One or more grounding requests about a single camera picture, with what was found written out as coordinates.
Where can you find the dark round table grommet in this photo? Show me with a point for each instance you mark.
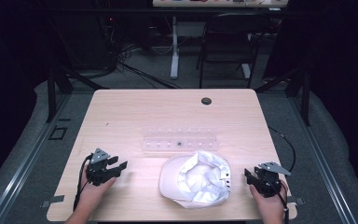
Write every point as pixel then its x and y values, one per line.
pixel 206 101

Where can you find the clear plastic rack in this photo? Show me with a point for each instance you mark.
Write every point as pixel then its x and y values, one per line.
pixel 180 140

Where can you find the aluminium floor rail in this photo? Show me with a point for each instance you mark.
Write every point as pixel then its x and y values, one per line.
pixel 320 161
pixel 18 168

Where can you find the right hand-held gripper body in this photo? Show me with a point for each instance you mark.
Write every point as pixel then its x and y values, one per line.
pixel 268 183

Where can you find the white desk leg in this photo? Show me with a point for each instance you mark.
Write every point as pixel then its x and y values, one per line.
pixel 246 71
pixel 174 56

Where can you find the grey tape tab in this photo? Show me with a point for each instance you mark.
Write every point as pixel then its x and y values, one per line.
pixel 53 200
pixel 296 201

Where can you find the person's right hand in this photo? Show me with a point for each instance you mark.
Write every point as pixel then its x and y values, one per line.
pixel 272 205

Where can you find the white baseball cap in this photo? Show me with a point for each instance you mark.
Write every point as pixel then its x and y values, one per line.
pixel 195 183

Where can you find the black tape square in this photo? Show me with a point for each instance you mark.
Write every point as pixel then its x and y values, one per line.
pixel 58 133

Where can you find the black chair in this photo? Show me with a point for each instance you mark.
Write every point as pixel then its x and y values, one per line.
pixel 230 46

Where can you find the black metal stand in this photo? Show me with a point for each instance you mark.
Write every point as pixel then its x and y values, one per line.
pixel 306 96
pixel 52 93

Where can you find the black computer tower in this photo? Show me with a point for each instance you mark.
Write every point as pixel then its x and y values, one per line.
pixel 84 40

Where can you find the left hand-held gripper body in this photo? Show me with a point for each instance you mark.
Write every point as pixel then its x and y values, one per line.
pixel 98 171

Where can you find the person's left hand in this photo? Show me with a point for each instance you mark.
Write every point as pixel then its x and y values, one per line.
pixel 91 196

